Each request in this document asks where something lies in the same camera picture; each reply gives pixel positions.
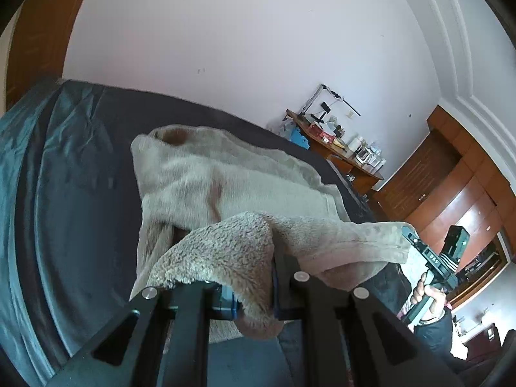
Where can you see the wooden desk with clutter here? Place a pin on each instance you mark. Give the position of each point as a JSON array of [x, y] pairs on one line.
[[365, 177]]

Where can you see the red box on desk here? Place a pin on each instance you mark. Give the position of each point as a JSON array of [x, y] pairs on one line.
[[319, 133]]

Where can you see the brown wooden wardrobe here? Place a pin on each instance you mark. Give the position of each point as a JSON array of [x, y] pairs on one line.
[[451, 180]]

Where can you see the grey-brown fleece garment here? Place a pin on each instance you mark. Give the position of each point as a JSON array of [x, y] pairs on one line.
[[215, 208]]

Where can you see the brown wooden door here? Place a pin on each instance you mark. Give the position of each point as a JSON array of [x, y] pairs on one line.
[[39, 44]]

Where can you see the black desk lamp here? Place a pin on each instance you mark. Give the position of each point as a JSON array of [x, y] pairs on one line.
[[324, 103]]

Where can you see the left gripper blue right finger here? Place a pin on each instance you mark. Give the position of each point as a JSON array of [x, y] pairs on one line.
[[351, 339]]

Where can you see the person's right hand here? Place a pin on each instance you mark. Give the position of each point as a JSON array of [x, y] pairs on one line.
[[437, 301]]

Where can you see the person's dark sleeve forearm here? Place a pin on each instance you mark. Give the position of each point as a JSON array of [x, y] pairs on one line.
[[437, 336]]

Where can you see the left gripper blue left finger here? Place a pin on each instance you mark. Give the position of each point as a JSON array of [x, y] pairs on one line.
[[160, 338]]

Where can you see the dark blue bed cover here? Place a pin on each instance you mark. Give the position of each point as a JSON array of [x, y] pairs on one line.
[[71, 212]]

